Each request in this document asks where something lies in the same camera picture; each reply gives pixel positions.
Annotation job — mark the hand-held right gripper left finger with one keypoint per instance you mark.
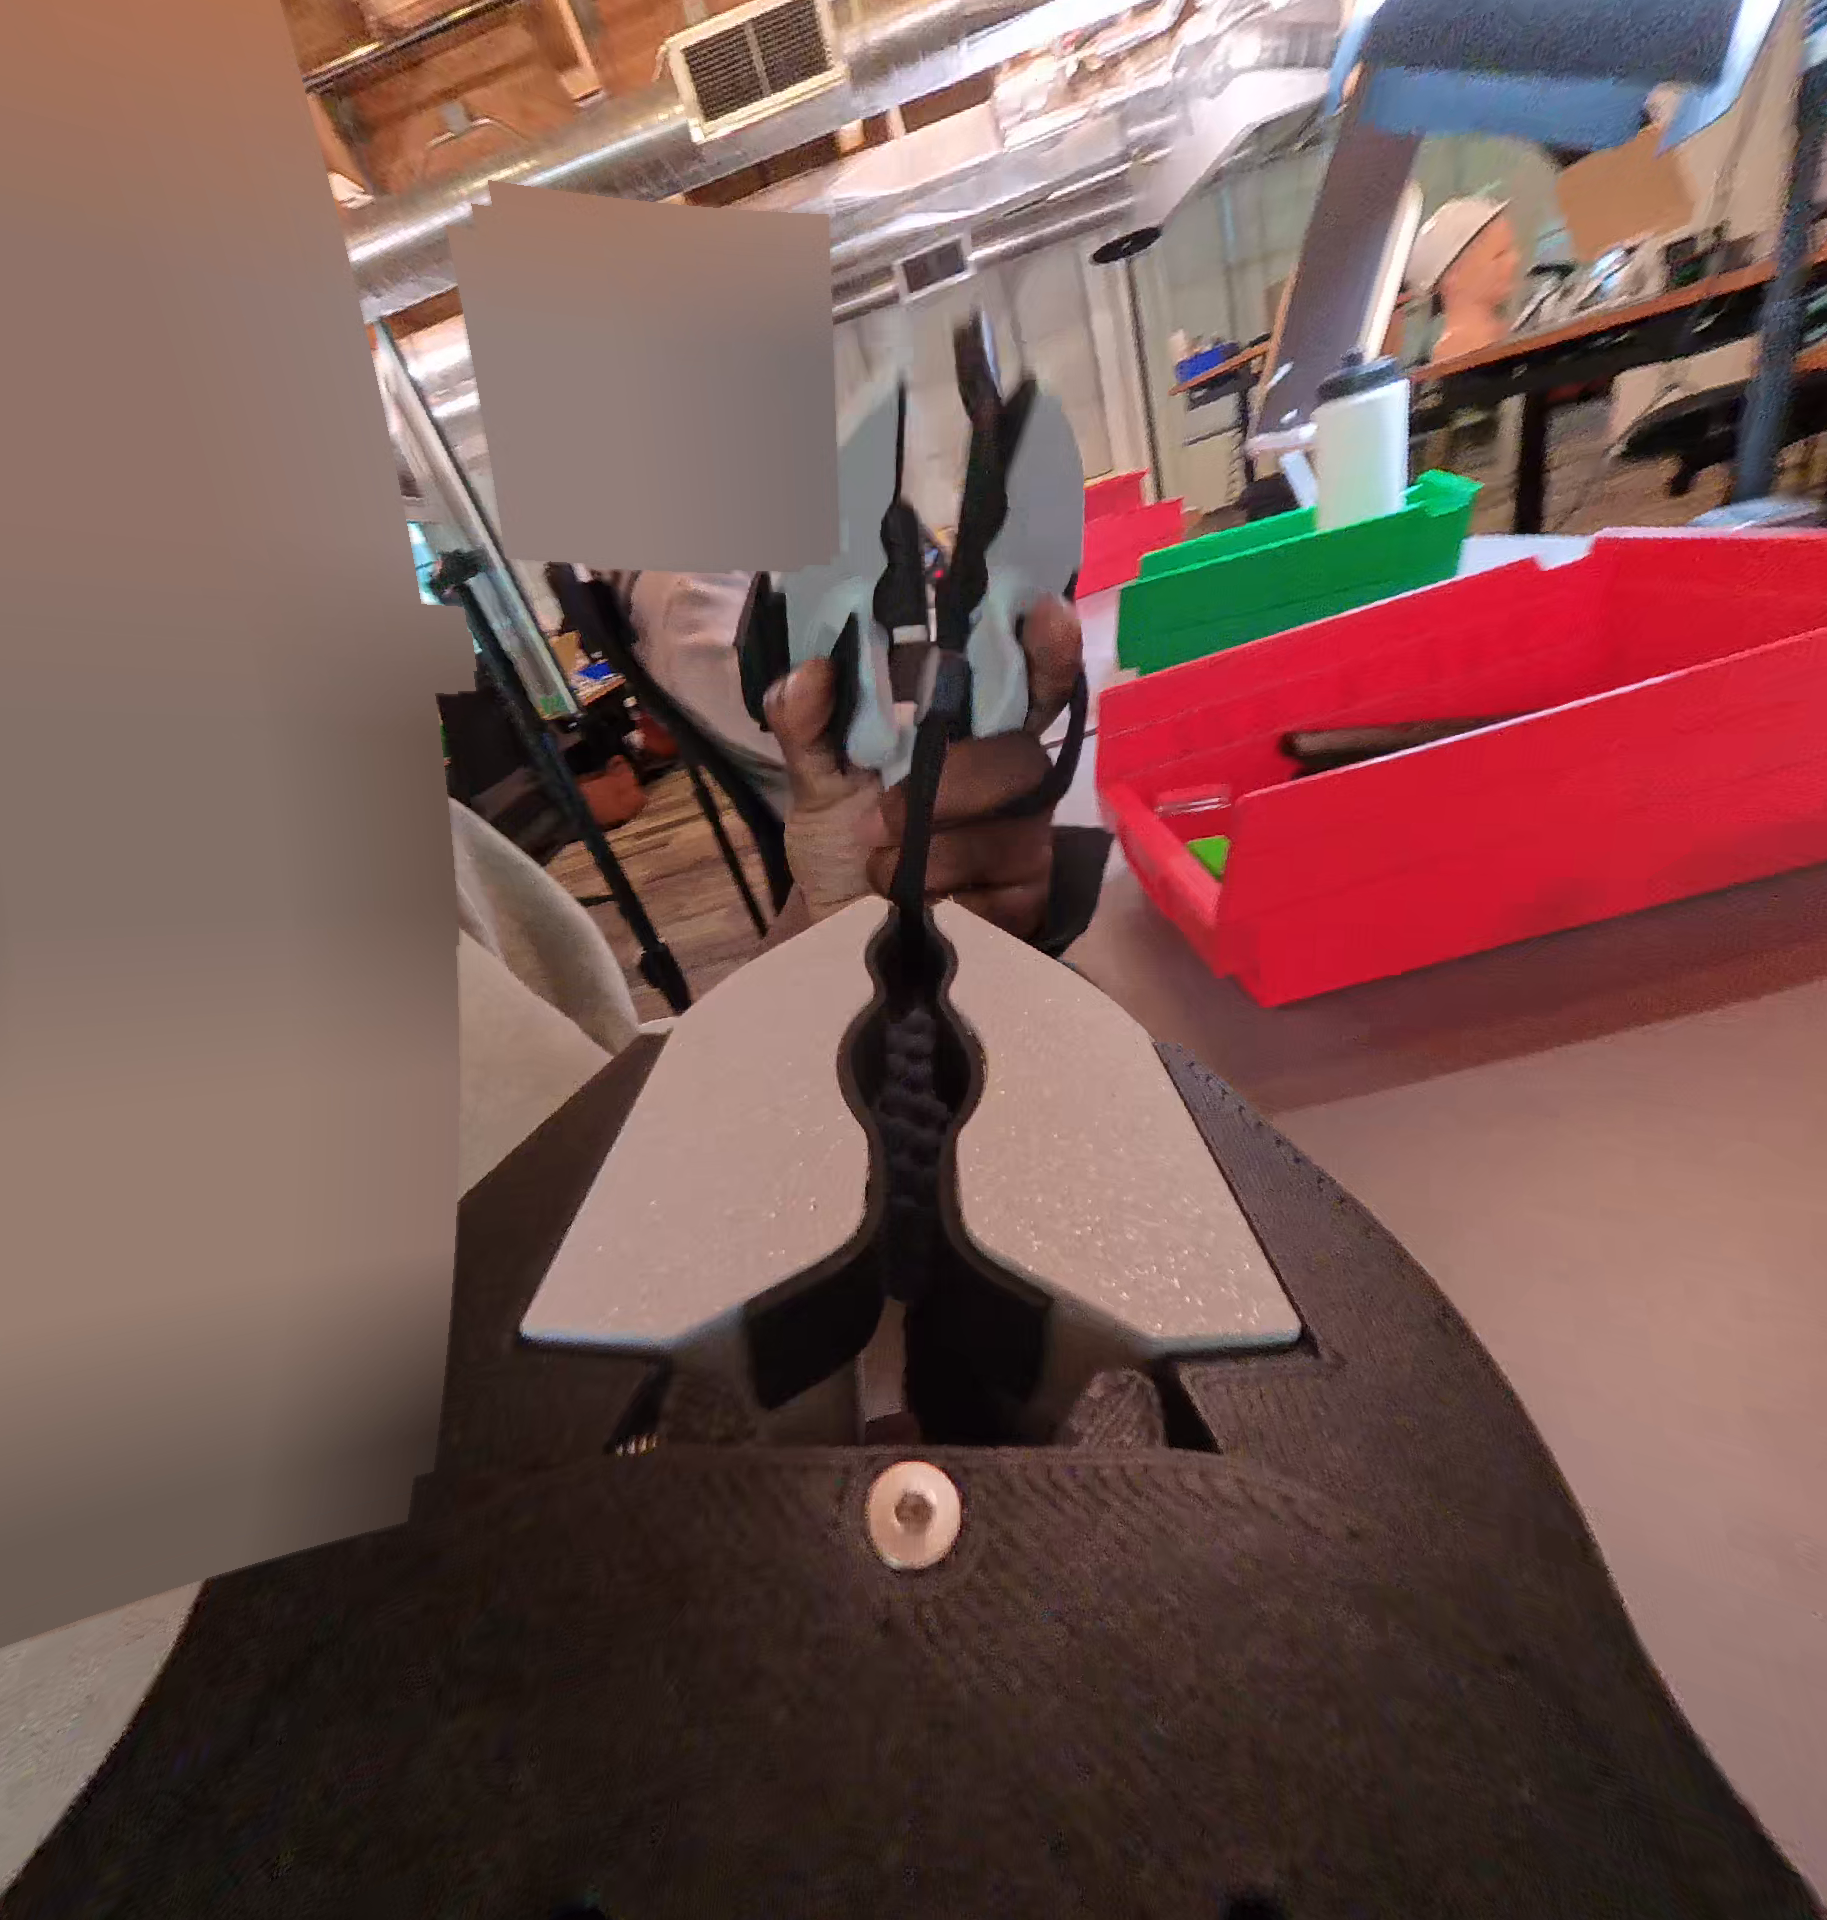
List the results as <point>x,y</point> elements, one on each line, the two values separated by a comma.
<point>732,1170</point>

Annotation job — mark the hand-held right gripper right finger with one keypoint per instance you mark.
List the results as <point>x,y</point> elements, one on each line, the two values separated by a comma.
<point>1107,1170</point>

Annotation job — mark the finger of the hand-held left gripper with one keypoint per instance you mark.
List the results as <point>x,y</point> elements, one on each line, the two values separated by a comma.
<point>912,480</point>
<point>1042,510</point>

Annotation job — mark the small green object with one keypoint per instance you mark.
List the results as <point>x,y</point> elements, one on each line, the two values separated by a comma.
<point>1210,861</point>

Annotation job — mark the person's left hand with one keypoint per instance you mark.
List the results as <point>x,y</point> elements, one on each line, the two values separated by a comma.
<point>987,818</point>

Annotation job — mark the small red plastic bin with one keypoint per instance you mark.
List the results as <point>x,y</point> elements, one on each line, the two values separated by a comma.
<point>1131,532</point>

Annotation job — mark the black floor lamp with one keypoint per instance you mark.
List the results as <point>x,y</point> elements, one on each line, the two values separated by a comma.
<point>1131,361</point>

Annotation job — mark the green plastic bin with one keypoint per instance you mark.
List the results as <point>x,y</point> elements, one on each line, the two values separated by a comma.
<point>1273,577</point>

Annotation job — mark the black tripod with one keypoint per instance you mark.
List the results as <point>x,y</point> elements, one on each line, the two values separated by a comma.
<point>582,781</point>

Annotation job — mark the person's beige sweatshirt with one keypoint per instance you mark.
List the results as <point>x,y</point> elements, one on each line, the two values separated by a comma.
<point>546,930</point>

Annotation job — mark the white water bottle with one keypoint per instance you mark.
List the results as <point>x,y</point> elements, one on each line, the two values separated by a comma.
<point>1360,451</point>

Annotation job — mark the clear plastic container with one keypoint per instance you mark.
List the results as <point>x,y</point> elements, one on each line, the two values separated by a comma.
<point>1196,811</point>

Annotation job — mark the dark brown stick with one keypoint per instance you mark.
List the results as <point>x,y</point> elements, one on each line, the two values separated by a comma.
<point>1401,740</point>

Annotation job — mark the white air vent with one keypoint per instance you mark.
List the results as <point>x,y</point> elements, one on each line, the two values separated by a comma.
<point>748,60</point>

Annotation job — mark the mannequin head with white cap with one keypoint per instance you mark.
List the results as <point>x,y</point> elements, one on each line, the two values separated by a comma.
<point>1472,271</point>

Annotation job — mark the large red plastic bin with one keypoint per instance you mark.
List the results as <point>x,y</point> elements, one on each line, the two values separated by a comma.
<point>1527,750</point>

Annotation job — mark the long wooden workbench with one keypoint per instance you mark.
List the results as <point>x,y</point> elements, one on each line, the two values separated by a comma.
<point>1648,323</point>

